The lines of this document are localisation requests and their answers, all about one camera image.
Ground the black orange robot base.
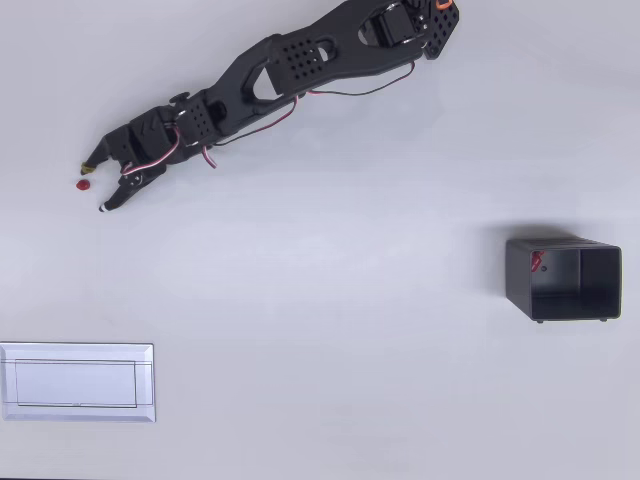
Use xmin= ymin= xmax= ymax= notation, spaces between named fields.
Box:
xmin=420 ymin=0 xmax=462 ymax=62

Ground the black box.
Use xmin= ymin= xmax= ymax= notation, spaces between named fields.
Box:
xmin=504 ymin=237 xmax=624 ymax=325

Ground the white rectangular tray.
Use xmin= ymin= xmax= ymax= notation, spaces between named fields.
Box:
xmin=0 ymin=341 xmax=158 ymax=425

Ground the red white black servo cable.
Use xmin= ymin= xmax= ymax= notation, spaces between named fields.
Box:
xmin=213 ymin=60 xmax=417 ymax=148
xmin=121 ymin=124 xmax=219 ymax=177

